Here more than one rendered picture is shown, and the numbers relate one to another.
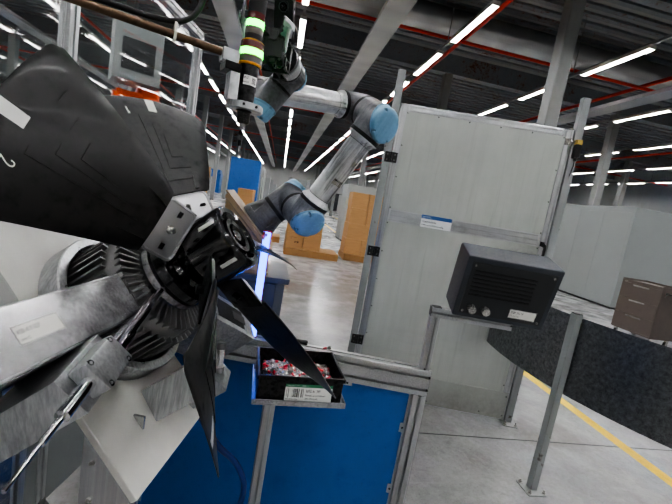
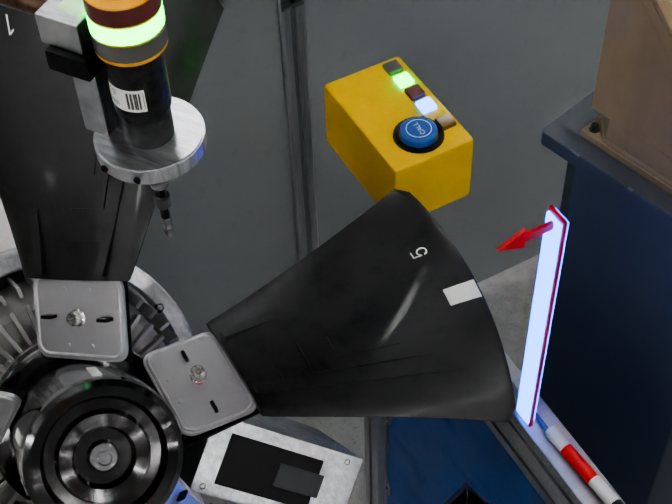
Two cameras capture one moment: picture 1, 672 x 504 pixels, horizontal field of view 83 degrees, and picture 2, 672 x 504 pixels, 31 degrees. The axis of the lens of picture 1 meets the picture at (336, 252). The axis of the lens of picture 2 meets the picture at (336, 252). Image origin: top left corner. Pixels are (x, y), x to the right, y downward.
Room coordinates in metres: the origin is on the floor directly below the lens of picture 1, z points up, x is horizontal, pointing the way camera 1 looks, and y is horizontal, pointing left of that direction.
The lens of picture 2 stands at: (0.58, -0.32, 1.99)
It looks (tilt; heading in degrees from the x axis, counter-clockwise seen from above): 50 degrees down; 61
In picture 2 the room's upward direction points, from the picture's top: 3 degrees counter-clockwise
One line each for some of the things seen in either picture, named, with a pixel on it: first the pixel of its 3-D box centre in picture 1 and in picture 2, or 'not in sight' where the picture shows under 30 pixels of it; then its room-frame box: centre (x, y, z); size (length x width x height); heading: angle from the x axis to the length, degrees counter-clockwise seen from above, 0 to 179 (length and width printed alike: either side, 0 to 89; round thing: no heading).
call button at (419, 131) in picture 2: not in sight; (418, 132); (1.13, 0.46, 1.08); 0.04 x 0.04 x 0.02
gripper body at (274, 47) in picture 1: (278, 54); not in sight; (0.97, 0.22, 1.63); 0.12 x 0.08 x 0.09; 176
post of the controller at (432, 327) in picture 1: (430, 337); not in sight; (1.09, -0.32, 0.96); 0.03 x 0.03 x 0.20; 88
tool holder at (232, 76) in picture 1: (242, 83); (125, 83); (0.75, 0.23, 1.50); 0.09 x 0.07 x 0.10; 123
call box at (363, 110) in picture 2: not in sight; (396, 143); (1.13, 0.50, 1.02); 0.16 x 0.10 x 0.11; 88
